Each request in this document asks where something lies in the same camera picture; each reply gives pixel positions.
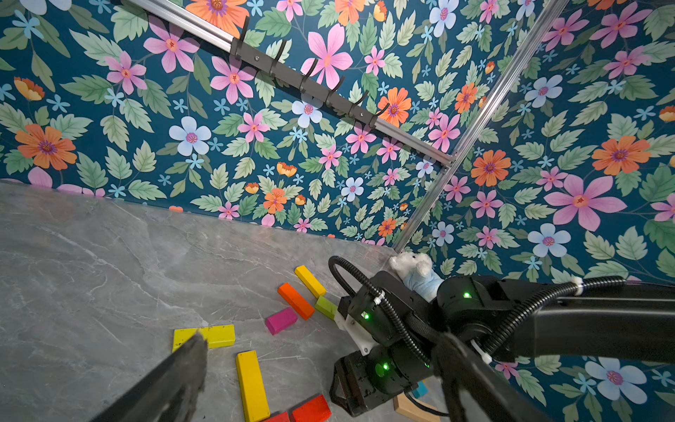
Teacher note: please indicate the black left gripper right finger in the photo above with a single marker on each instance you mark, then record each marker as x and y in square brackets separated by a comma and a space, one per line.
[461, 371]

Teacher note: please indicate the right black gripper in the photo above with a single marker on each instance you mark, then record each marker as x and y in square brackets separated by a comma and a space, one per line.
[401, 356]

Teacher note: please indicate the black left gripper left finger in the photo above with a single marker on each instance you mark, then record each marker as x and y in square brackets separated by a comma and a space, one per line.
[169, 392]

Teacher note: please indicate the long yellow block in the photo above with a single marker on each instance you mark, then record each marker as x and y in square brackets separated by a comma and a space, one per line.
[254, 398]

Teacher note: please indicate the red block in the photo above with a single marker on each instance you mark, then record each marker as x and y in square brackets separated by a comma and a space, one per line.
[278, 417]
[316, 409]

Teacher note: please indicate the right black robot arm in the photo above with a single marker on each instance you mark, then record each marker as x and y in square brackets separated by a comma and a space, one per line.
[474, 321]

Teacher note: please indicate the teal blue block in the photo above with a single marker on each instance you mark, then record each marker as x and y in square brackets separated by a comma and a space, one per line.
[420, 391]

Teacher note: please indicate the white teddy bear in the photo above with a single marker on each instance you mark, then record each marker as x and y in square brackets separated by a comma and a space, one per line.
[416, 272]

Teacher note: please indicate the yellow flat block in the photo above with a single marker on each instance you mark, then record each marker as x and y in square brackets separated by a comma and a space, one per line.
[216, 336]

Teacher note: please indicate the lime green square block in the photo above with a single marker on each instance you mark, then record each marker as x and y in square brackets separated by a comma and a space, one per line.
[326, 307]

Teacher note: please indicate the yellow block at back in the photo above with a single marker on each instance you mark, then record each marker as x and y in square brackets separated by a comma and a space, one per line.
[315, 287]

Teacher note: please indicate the long orange block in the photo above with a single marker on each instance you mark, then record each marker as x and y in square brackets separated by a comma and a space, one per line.
[301, 306]

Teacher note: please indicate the magenta block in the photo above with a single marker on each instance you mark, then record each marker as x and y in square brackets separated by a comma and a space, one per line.
[281, 321]

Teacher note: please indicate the black hook rail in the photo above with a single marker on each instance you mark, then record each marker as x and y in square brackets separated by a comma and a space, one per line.
[301, 81]

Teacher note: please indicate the aluminium frame post back right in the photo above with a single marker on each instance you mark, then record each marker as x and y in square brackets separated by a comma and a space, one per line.
[523, 55]

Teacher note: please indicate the horizontal aluminium frame bar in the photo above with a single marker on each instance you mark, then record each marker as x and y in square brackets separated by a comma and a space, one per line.
[217, 37]

